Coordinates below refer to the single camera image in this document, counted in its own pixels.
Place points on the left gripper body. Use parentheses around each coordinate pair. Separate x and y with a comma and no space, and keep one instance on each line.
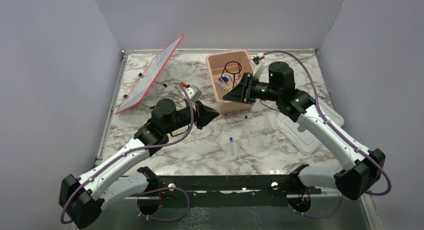
(198,115)

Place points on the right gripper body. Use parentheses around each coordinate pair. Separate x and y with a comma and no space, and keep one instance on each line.
(253,89)

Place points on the pink plastic bin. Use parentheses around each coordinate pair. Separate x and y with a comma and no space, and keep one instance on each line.
(233,65)

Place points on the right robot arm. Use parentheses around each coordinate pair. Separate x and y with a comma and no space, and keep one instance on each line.
(359,167)

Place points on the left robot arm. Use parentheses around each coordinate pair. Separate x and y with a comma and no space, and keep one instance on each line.
(84,198)

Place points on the whiteboard metal leg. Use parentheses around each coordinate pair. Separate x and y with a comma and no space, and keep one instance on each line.
(159,97)

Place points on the red framed whiteboard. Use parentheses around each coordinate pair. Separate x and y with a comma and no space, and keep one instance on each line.
(147,78)

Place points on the white plastic lid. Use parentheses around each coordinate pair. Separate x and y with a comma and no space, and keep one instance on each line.
(304,141)

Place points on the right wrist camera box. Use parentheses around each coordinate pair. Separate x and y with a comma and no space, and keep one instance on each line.
(256,62)

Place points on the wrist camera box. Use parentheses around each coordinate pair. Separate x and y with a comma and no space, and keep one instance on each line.
(194,93)
(256,62)

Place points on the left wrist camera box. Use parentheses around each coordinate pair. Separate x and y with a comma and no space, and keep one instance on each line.
(194,93)

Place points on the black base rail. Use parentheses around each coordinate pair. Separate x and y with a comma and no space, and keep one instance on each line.
(216,191)

